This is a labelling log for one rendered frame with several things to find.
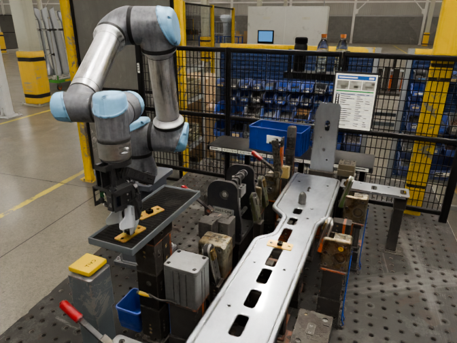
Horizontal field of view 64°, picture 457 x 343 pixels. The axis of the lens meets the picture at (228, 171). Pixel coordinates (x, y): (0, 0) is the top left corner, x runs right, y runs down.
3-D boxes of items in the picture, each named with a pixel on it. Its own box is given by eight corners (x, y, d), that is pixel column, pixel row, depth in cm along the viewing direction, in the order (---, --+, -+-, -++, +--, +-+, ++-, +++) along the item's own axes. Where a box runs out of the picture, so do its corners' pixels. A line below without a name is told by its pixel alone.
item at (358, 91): (371, 133, 195) (381, 73, 184) (328, 128, 203) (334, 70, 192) (371, 132, 197) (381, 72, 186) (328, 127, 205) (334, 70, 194)
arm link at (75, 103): (98, -2, 118) (39, 99, 87) (132, -2, 117) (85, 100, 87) (108, 32, 127) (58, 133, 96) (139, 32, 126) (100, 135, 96)
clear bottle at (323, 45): (325, 73, 201) (329, 34, 193) (313, 72, 203) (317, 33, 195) (327, 71, 206) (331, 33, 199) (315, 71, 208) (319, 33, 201)
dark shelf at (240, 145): (372, 173, 181) (373, 168, 179) (206, 150, 212) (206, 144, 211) (374, 160, 199) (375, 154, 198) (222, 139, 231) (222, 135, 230)
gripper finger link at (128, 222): (117, 243, 92) (111, 209, 89) (134, 232, 97) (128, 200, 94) (126, 246, 91) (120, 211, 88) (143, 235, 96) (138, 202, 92)
